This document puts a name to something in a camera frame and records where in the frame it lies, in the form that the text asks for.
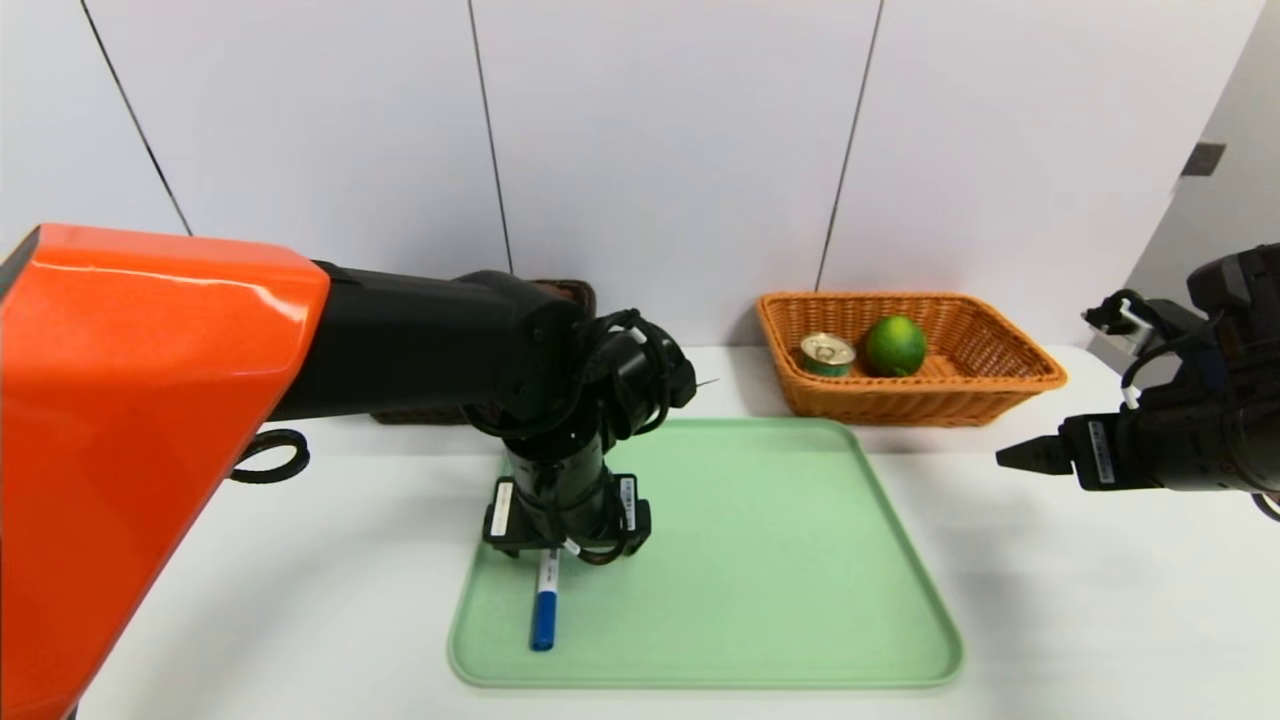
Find green lime fruit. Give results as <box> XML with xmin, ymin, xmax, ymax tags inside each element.
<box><xmin>864</xmin><ymin>315</ymin><xmax>928</xmax><ymax>378</ymax></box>

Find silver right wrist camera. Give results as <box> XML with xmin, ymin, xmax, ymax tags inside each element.
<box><xmin>1083</xmin><ymin>290</ymin><xmax>1166</xmax><ymax>356</ymax></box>

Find black left camera cable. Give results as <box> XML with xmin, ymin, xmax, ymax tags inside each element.
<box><xmin>575</xmin><ymin>308</ymin><xmax>721</xmax><ymax>441</ymax></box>

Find black cable with white tag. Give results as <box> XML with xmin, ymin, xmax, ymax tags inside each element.
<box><xmin>540</xmin><ymin>470</ymin><xmax>641</xmax><ymax>567</ymax></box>

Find black right camera cable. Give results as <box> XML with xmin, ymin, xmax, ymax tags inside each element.
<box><xmin>1120</xmin><ymin>300</ymin><xmax>1231</xmax><ymax>411</ymax></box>

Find dark brown wicker basket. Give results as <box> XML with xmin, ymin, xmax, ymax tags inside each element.
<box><xmin>370</xmin><ymin>280</ymin><xmax>598</xmax><ymax>425</ymax></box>

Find orange wicker basket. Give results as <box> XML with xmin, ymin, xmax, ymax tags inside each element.
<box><xmin>755</xmin><ymin>291</ymin><xmax>1068</xmax><ymax>428</ymax></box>

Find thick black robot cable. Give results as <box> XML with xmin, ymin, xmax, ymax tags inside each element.
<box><xmin>230</xmin><ymin>428</ymin><xmax>311</xmax><ymax>486</ymax></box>

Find white marker with blue cap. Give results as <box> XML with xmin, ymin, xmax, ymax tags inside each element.
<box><xmin>531</xmin><ymin>548</ymin><xmax>561</xmax><ymax>652</ymax></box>

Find tin can with pull tab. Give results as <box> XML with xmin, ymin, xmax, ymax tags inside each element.
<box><xmin>799</xmin><ymin>332</ymin><xmax>858</xmax><ymax>378</ymax></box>

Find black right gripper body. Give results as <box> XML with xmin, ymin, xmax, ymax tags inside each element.
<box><xmin>1058</xmin><ymin>397</ymin><xmax>1223</xmax><ymax>491</ymax></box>

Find light green plastic tray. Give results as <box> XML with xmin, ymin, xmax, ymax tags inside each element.
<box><xmin>447</xmin><ymin>417</ymin><xmax>965</xmax><ymax>689</ymax></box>

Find black camera cable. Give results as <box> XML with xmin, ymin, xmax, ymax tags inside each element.
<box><xmin>575</xmin><ymin>308</ymin><xmax>721</xmax><ymax>441</ymax></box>
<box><xmin>1120</xmin><ymin>300</ymin><xmax>1231</xmax><ymax>411</ymax></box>

